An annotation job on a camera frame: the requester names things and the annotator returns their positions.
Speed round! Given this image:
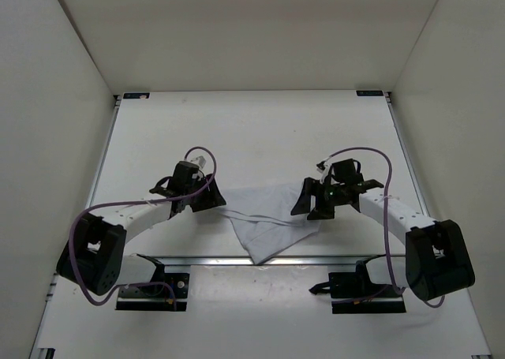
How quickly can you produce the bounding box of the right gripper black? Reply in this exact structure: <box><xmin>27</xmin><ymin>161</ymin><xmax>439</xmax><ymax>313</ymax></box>
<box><xmin>291</xmin><ymin>178</ymin><xmax>345</xmax><ymax>220</ymax></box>

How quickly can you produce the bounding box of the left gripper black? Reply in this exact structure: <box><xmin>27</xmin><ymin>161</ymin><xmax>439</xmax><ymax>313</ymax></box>
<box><xmin>186</xmin><ymin>172</ymin><xmax>226</xmax><ymax>212</ymax></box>

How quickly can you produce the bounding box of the white skirt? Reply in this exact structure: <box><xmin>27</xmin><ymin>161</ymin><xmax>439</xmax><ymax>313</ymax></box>
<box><xmin>218</xmin><ymin>181</ymin><xmax>321</xmax><ymax>264</ymax></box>

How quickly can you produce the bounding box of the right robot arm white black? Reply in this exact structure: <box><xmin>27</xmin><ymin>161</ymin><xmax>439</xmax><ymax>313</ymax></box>
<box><xmin>290</xmin><ymin>159</ymin><xmax>475</xmax><ymax>303</ymax></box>

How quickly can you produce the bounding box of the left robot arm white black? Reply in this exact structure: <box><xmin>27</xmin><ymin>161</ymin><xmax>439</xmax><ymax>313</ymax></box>
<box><xmin>56</xmin><ymin>161</ymin><xmax>226</xmax><ymax>306</ymax></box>

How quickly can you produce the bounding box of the left blue label sticker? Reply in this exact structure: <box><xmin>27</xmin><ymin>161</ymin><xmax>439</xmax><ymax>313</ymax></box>
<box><xmin>122</xmin><ymin>92</ymin><xmax>150</xmax><ymax>99</ymax></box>

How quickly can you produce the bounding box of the blue label sticker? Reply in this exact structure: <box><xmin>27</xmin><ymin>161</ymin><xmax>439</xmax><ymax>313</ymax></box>
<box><xmin>122</xmin><ymin>92</ymin><xmax>150</xmax><ymax>99</ymax></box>
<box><xmin>356</xmin><ymin>90</ymin><xmax>383</xmax><ymax>97</ymax></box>

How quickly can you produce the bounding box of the right blue label sticker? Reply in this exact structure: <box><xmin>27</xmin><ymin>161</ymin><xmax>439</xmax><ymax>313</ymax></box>
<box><xmin>356</xmin><ymin>90</ymin><xmax>383</xmax><ymax>97</ymax></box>

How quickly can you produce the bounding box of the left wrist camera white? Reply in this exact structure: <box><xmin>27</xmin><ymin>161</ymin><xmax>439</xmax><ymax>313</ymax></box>
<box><xmin>190</xmin><ymin>155</ymin><xmax>207</xmax><ymax>170</ymax></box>

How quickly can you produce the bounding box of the aluminium rail front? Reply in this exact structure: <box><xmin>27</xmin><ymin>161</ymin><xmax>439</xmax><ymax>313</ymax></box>
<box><xmin>125</xmin><ymin>255</ymin><xmax>364</xmax><ymax>267</ymax></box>

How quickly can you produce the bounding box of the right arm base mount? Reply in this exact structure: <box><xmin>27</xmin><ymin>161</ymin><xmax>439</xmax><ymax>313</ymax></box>
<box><xmin>309</xmin><ymin>254</ymin><xmax>406</xmax><ymax>315</ymax></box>

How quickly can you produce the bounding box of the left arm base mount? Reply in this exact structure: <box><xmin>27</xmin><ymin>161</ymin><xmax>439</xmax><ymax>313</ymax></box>
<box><xmin>115</xmin><ymin>254</ymin><xmax>190</xmax><ymax>312</ymax></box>

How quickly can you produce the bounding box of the aluminium frame right edge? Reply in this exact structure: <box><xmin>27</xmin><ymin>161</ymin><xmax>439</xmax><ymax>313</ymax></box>
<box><xmin>384</xmin><ymin>92</ymin><xmax>494</xmax><ymax>359</ymax></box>

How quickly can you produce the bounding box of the aluminium frame edge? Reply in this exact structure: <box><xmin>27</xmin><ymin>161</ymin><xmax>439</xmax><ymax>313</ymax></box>
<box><xmin>28</xmin><ymin>95</ymin><xmax>122</xmax><ymax>359</ymax></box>
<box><xmin>384</xmin><ymin>92</ymin><xmax>494</xmax><ymax>359</ymax></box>

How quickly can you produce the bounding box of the aluminium frame left edge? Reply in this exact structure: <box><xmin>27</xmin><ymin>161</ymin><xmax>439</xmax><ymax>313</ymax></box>
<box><xmin>28</xmin><ymin>95</ymin><xmax>122</xmax><ymax>359</ymax></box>

